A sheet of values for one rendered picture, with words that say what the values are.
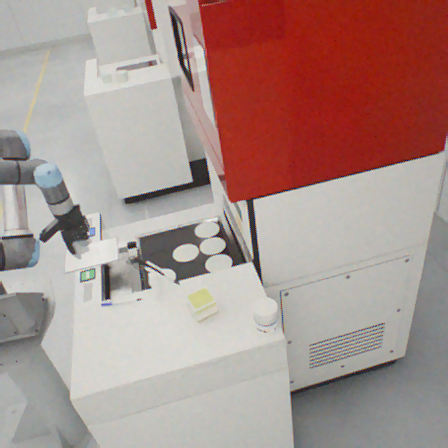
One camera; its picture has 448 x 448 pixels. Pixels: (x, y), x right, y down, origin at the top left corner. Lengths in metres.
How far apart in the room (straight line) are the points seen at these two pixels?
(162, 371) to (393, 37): 1.11
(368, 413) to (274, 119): 1.51
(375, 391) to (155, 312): 1.29
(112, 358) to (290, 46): 1.00
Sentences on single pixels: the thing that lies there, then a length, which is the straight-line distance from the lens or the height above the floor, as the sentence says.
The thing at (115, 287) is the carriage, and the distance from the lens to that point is 1.72.
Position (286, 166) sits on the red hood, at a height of 1.31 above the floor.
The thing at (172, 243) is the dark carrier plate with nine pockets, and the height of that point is 0.90.
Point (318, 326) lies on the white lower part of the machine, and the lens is 1.93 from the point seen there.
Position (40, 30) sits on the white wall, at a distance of 9.51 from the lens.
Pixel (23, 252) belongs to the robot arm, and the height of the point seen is 1.02.
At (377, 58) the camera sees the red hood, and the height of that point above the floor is 1.58.
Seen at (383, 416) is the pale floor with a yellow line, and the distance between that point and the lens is 2.32.
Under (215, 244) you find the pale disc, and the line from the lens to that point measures 1.74.
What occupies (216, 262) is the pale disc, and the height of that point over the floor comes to 0.90.
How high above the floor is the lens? 2.02
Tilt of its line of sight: 38 degrees down
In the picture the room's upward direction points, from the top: 9 degrees counter-clockwise
